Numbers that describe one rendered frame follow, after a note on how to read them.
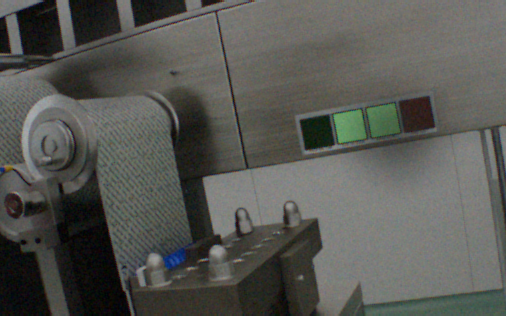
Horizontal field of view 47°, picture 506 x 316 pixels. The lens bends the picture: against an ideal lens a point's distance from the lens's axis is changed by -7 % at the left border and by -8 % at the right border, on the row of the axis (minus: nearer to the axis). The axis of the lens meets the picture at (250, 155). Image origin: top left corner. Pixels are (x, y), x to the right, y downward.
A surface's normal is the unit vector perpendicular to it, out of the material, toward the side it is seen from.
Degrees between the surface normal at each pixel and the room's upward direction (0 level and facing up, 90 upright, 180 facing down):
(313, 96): 90
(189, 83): 90
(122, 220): 90
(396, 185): 90
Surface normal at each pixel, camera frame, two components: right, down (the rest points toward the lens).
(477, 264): -0.36, 0.12
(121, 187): 0.91, -0.16
